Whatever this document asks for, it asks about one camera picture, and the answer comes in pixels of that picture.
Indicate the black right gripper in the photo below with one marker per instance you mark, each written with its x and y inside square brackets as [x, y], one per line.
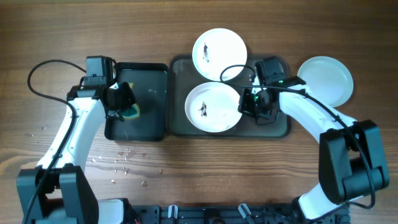
[247, 104]

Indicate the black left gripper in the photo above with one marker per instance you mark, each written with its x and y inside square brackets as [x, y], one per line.
[125, 97]

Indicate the green yellow sponge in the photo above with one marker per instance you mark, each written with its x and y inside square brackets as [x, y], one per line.
[130, 108]

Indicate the white plate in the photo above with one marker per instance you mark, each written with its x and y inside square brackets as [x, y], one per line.
[328, 78]
[219, 54]
[213, 107]

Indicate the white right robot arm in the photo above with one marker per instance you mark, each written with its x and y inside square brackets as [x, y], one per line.
[352, 162]

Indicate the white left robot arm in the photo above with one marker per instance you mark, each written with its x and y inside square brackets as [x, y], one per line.
[56, 190]

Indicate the black water tray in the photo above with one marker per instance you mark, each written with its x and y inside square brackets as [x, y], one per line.
[150, 87]

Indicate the dark grey serving tray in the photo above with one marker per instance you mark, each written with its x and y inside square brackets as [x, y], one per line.
[183, 79]

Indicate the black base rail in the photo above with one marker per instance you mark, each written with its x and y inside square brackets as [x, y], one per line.
[278, 213]

